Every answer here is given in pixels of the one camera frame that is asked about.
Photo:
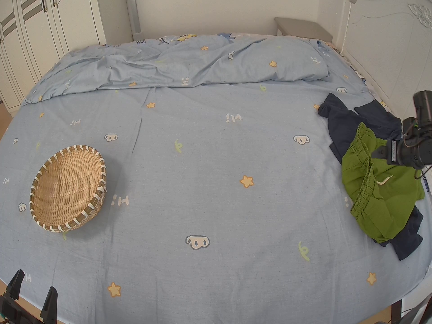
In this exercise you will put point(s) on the white wardrobe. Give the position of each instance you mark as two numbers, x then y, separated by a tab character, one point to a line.
40	39

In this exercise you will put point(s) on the grey bedside table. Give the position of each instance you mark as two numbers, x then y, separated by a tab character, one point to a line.
300	27

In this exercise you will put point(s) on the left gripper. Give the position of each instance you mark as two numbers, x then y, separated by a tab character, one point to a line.
11	307

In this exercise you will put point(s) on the bed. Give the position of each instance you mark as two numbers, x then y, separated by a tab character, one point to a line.
219	181

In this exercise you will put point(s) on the pale blue quilt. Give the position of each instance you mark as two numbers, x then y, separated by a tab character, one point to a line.
202	66

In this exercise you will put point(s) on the round woven basket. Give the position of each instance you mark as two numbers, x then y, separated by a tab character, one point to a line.
67	187

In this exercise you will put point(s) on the dark blue garment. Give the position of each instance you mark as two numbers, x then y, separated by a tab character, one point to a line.
341	120

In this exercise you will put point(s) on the grey vertical pipe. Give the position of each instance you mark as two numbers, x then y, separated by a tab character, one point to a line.
132	8

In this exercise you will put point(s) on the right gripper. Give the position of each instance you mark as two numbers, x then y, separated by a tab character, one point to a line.
408	155

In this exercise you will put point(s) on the green shorts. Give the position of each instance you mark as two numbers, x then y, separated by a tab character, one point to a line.
378	208

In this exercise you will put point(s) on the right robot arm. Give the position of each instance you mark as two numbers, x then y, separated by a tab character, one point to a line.
423	108

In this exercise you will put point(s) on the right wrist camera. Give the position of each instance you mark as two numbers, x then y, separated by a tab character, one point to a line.
410	128

